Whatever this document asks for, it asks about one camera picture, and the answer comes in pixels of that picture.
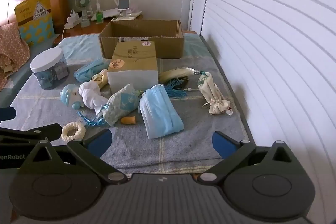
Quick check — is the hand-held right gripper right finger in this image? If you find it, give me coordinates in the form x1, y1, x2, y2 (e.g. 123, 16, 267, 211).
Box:
197, 131, 309, 184

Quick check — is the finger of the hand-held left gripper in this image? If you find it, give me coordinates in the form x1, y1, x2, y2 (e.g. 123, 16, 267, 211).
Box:
0, 123, 62, 142
0, 107, 17, 121

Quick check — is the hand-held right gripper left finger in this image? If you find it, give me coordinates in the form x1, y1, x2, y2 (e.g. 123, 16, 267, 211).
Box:
18, 129, 128, 185

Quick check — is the blue beaded cord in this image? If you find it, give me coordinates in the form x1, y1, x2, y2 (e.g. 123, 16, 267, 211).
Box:
77, 106, 108, 128

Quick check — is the cream scrunchie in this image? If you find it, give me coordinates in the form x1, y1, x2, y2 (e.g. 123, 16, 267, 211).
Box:
61, 121, 86, 141

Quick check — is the blue patterned sachet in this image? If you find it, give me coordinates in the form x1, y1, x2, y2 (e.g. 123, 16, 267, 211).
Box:
101, 84, 143, 127

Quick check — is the white cloth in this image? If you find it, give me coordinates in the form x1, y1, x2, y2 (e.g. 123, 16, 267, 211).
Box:
78, 81, 109, 109

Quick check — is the blue doll toy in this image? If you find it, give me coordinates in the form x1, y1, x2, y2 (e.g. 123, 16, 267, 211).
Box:
60, 84, 86, 110

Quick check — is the cream drawstring sachet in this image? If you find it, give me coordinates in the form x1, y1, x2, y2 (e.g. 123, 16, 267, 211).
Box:
197, 72, 233, 116

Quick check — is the cream cloth pouch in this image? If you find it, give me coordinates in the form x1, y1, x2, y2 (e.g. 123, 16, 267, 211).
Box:
89, 69, 109, 90

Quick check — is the blue face mask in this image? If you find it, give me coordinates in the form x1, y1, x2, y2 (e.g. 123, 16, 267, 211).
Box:
138, 84, 184, 139
73, 57, 111, 82

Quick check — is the blue tassel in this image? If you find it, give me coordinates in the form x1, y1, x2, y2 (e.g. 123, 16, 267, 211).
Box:
158, 78, 188, 99

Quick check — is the cream tassel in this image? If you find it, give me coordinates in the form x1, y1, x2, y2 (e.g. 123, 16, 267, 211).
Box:
159, 67, 197, 84

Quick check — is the cardboard box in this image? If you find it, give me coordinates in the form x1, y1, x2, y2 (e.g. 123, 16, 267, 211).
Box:
98, 20, 185, 59

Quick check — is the clear jar with white lid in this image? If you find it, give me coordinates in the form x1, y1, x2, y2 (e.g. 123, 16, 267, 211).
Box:
30, 48, 70, 90

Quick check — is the brown floral cloth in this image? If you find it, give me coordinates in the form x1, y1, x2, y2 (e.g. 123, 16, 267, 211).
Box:
0, 22, 30, 90

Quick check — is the gold tissue pack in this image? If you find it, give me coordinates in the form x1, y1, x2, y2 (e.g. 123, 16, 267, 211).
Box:
106, 41, 159, 94

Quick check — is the yellow snack bag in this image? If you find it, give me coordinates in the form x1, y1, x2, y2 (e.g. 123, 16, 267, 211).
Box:
14, 0, 55, 45

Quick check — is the wooden nightstand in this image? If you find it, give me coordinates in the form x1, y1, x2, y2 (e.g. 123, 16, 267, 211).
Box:
52, 13, 144, 47

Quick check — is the white power strip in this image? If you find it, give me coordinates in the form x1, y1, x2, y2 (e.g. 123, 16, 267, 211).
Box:
64, 10, 80, 30

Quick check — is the green bottle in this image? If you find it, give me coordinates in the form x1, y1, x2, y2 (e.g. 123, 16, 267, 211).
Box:
96, 0, 104, 24

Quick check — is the white router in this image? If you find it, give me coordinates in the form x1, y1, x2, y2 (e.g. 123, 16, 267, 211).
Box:
104, 0, 137, 19

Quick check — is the small mint desk fan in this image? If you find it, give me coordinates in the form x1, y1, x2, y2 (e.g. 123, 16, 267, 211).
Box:
75, 0, 91, 28

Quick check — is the white stand with screen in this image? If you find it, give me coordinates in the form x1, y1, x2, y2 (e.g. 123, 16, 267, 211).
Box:
117, 0, 132, 17

